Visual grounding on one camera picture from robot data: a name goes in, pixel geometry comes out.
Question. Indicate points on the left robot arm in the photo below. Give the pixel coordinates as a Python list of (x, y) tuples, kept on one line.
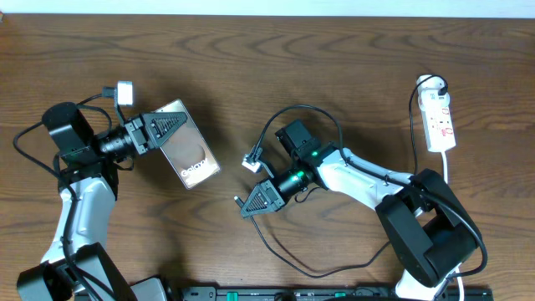
[(76, 265)]

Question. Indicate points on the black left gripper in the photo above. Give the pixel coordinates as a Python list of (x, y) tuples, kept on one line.
[(138, 138)]

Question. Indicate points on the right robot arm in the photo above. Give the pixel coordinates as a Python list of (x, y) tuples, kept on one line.
[(425, 223)]

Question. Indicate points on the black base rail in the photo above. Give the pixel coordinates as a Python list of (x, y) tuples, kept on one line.
[(313, 293)]

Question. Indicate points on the white power strip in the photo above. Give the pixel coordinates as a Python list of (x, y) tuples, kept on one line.
[(434, 101)]

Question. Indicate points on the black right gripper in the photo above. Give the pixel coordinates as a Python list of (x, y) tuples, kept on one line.
[(272, 196)]

